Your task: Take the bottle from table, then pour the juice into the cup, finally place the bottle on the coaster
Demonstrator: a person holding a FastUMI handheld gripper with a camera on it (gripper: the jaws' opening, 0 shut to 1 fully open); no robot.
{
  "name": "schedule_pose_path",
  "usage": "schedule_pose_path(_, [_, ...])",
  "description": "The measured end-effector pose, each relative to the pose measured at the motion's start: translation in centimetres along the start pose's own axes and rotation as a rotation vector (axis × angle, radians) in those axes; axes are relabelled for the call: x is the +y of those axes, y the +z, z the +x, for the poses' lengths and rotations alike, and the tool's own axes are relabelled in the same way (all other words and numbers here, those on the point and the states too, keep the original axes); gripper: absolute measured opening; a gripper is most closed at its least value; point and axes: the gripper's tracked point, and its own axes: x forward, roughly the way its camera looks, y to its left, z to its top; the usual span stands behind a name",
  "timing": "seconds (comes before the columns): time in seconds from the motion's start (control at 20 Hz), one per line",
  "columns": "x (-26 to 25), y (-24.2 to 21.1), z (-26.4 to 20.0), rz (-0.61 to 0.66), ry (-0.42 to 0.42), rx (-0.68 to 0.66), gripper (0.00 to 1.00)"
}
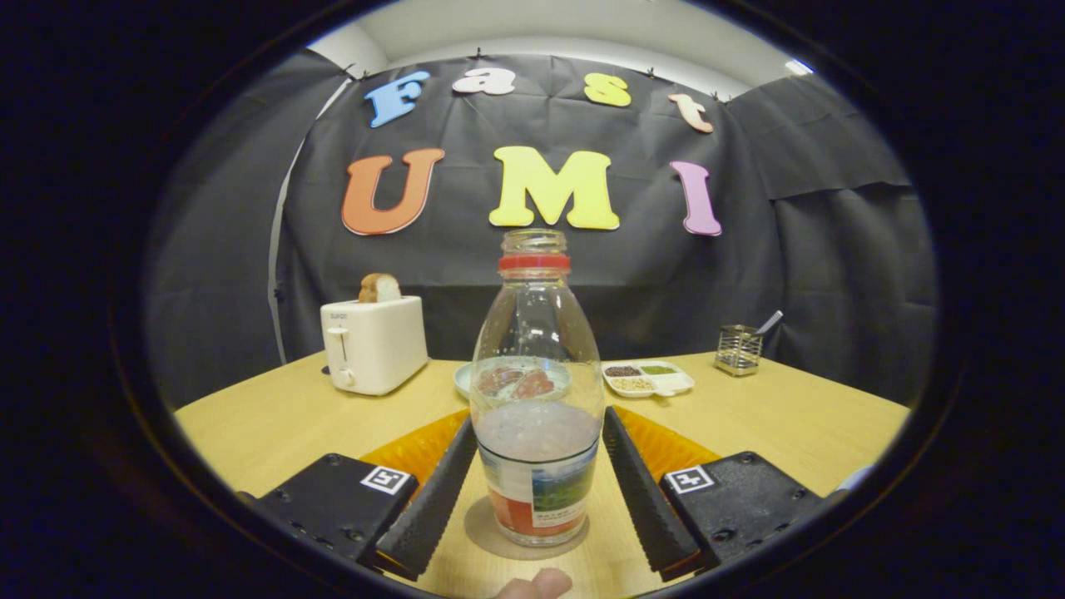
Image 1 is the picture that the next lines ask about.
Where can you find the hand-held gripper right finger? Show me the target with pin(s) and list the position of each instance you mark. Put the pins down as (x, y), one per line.
(645, 499)

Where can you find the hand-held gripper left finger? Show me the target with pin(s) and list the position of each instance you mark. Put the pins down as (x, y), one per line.
(433, 507)

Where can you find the round brown coaster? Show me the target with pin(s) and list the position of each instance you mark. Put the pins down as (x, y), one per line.
(481, 532)

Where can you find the clear juice bottle red label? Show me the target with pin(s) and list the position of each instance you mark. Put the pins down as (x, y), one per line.
(537, 449)

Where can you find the white divided grain dish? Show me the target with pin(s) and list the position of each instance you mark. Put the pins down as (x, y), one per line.
(674, 383)

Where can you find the wooden table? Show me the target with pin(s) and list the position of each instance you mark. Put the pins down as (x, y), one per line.
(749, 424)

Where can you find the pale blue plate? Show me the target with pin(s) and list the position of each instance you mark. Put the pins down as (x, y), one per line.
(462, 380)

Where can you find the white toaster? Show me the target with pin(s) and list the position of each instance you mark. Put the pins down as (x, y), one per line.
(378, 345)

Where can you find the black backdrop cloth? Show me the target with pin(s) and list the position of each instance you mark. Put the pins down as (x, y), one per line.
(632, 274)

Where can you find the toasted bread slice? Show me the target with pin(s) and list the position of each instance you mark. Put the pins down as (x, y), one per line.
(380, 288)

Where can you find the small ceiling light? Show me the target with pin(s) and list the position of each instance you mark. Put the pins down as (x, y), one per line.
(799, 67)

